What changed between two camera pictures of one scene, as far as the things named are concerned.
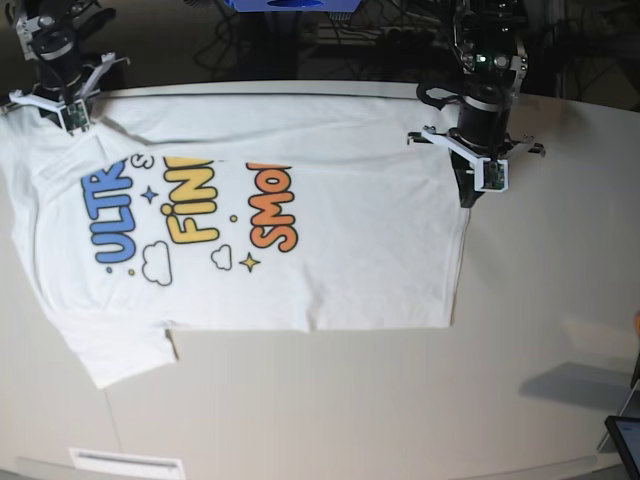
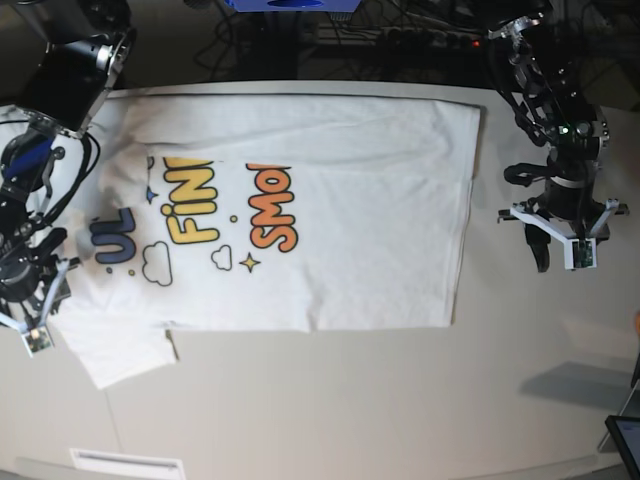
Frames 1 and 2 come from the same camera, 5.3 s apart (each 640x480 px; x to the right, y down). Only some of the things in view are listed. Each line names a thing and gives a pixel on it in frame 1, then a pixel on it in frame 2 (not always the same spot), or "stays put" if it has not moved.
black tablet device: (625, 432) stays put
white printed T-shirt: (285, 212) stays put
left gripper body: (61, 78) to (21, 270)
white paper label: (127, 463) stays put
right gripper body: (483, 124) to (568, 197)
